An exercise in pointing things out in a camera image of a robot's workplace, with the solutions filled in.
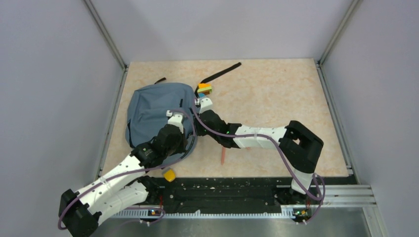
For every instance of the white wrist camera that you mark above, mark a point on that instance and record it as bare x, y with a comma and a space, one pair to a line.
176, 118
204, 104

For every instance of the yellow grey pencil sharpener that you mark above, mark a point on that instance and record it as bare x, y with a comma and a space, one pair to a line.
169, 175

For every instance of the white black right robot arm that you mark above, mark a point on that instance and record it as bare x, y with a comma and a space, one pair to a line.
298, 147

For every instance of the blue grey student backpack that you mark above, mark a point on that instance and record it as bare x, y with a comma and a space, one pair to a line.
146, 113

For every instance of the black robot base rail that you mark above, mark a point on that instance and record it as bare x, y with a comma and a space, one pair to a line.
223, 195

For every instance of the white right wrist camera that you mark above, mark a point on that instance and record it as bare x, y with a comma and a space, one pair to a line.
204, 104

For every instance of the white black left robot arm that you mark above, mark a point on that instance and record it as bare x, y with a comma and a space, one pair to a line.
81, 212

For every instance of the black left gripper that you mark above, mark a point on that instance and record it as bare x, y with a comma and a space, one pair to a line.
184, 142

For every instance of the orange pen upright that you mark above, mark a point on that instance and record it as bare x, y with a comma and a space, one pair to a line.
223, 156

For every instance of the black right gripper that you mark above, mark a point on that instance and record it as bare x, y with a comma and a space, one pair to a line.
198, 128

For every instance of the colourful sticky note stack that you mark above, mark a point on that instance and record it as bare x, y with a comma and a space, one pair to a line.
203, 89

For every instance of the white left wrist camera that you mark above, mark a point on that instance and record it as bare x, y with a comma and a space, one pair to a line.
176, 118

